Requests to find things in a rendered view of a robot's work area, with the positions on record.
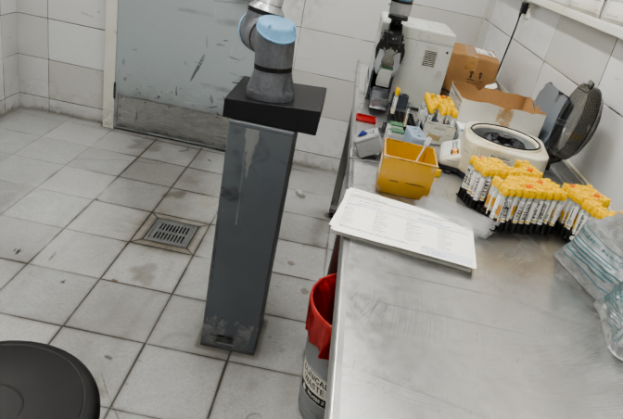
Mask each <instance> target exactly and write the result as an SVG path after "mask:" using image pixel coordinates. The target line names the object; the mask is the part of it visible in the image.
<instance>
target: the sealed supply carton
mask: <svg viewBox="0 0 623 419"><path fill-rule="evenodd" d="M499 65H500V61H499V59H498V58H497V57H496V55H495V54H494V52H493V51H489V50H486V49H482V48H478V47H474V46H472V45H468V44H458V43H454V47H453V50H452V53H451V59H450V62H449V66H448V68H447V72H446V75H445V79H444V82H443V85H442V88H445V89H447V90H449V91H450V90H451V85H452V81H455V82H458V83H469V84H471V85H474V86H475V87H476V88H477V90H478V91H479V90H481V89H482V88H483V87H485V86H486V85H489V84H494V82H495V79H496V76H497V72H498V68H499Z"/></svg>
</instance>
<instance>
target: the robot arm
mask: <svg viewBox="0 0 623 419"><path fill-rule="evenodd" d="M283 3H284V0H254V1H253V2H251V3H249V5H248V11H247V13H246V14H245V15H244V16H243V17H242V18H241V20H240V21H239V24H238V34H239V37H240V39H241V41H242V42H243V44H244V45H245V46H246V47H247V48H248V49H250V50H252V51H253V52H255V58H254V70H253V72H252V74H251V77H250V79H249V81H248V85H247V91H246V95H247V96H248V97H250V98H252V99H254V100H258V101H261V102H267V103H288V102H292V101H293V100H294V99H295V93H296V92H295V87H294V83H293V78H292V67H293V58H294V50H295V41H296V38H297V33H296V30H297V27H296V24H295V23H294V22H293V21H292V20H290V19H287V18H285V14H284V12H283V10H282V6H283ZM388 5H389V6H390V8H389V11H388V12H389V13H388V18H390V19H391V22H390V23H389V27H388V30H385V29H384V32H383V36H382V39H380V41H379V43H378V44H377V46H376V48H375V74H377V73H378V71H379V66H380V65H381V60H382V59H383V58H384V57H385V55H386V53H385V51H384V47H385V48H386V50H388V49H392V50H394V52H396V50H398V51H397V53H395V54H394V55H393V61H394V63H393V65H392V67H393V71H392V74H391V77H393V76H394V75H395V74H396V72H397V70H398V68H399V66H400V64H401V62H402V60H403V57H404V54H405V49H404V46H405V44H403V43H402V42H403V41H404V39H403V37H404V35H403V33H402V27H403V24H401V22H402V21H408V17H410V14H411V10H412V6H413V0H391V3H388Z"/></svg>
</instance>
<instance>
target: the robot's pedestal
mask: <svg viewBox="0 0 623 419"><path fill-rule="evenodd" d="M297 137H298V132H293V131H289V130H284V129H280V128H275V127H271V126H266V125H262V124H258V123H253V122H248V121H241V120H236V119H230V120H229V126H228V134H227V141H226V148H225V155H224V163H223V170H222V183H221V191H220V198H219V205H218V212H217V220H216V226H215V234H214V241H213V249H212V255H211V263H210V277H209V283H208V291H207V298H206V306H205V312H204V320H203V327H202V335H201V341H200V345H204V346H209V347H214V348H217V349H226V350H231V351H234V352H239V353H244V354H247V355H252V356H253V355H254V352H255V349H256V346H257V342H258V339H259V335H260V331H261V326H262V322H263V316H264V312H265V307H266V301H267V297H268V292H269V286H270V282H271V276H272V271H273V262H274V257H275V252H276V247H277V242H278V236H279V232H280V227H281V221H282V217H283V212H284V206H285V202H286V192H287V188H288V182H289V177H290V173H291V167H292V162H293V157H294V152H295V147H296V142H297Z"/></svg>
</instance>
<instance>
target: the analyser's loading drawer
mask: <svg viewBox="0 0 623 419"><path fill-rule="evenodd" d="M388 104H389V99H388V89H385V88H380V87H375V86H374V87H373V88H371V87H370V105H369V108H377V109H382V110H386V111H388Z"/></svg>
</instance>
